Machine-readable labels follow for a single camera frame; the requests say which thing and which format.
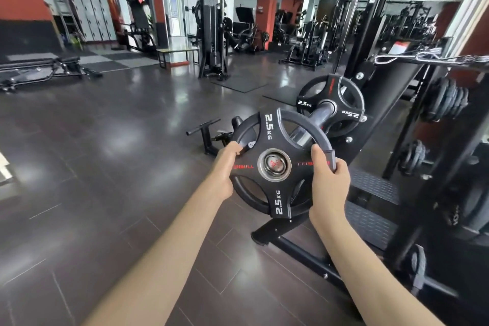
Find person's right hand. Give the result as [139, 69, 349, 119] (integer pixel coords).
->
[308, 144, 351, 228]

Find person's left hand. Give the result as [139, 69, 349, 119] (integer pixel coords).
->
[208, 141, 244, 201]

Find person's right forearm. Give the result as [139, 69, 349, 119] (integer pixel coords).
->
[313, 215, 445, 326]

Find person's left forearm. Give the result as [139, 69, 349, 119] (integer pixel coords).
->
[82, 184, 226, 326]

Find black landmine floor attachment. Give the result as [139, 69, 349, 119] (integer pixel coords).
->
[186, 116, 245, 156]

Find steel plate storage peg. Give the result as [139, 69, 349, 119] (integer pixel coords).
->
[289, 100, 337, 148]

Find black rubber floor mat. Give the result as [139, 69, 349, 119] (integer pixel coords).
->
[211, 74, 269, 94]

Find small black plates on peg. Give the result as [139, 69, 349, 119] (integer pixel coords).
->
[397, 140, 434, 177]

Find wooden bench with metal legs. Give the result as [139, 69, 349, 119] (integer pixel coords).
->
[156, 47, 201, 70]

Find black strength machine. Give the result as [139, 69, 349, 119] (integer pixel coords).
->
[279, 9, 332, 72]

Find black leg press machine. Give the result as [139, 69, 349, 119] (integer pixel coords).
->
[223, 6, 268, 53]

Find stack of small black plates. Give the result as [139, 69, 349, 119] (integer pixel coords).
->
[421, 77, 470, 124]

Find large black weight plate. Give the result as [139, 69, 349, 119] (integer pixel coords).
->
[443, 169, 489, 238]

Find grey metal lockers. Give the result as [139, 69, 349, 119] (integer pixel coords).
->
[64, 0, 117, 42]

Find black adjustable weight bench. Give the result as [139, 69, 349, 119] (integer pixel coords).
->
[0, 55, 103, 92]

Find aluminium step ladder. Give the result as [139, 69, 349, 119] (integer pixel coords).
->
[46, 0, 85, 47]

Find black power rack frame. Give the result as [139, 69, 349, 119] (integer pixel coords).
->
[251, 0, 489, 326]

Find black cable crossover machine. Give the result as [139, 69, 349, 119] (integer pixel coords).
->
[191, 0, 232, 81]

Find silver metal chain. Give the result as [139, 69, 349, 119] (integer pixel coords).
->
[372, 47, 489, 66]

